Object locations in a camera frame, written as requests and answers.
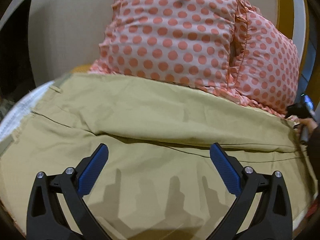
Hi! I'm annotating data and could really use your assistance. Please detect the khaki beige pants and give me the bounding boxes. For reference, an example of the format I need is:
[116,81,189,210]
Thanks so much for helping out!
[1,74,318,239]

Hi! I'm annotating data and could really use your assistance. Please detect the person's right hand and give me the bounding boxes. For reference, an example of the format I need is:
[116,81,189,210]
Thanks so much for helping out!
[294,118,318,137]

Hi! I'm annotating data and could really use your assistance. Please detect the right pink polka-dot pillow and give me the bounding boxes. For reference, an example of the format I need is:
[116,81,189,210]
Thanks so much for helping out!
[230,0,300,116]

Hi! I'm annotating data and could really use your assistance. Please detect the pink polka-dot pillow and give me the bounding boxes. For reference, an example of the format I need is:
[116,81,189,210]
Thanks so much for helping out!
[230,0,300,116]
[91,0,239,94]

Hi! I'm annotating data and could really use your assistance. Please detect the cream patterned bed sheet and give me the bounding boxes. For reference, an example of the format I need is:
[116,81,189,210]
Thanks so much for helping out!
[1,81,54,141]

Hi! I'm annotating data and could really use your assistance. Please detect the left pink polka-dot pillow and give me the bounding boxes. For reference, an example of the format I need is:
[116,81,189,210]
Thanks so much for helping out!
[91,0,239,94]

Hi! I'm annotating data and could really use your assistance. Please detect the wooden door frame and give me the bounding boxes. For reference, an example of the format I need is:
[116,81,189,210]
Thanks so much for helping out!
[276,0,310,73]

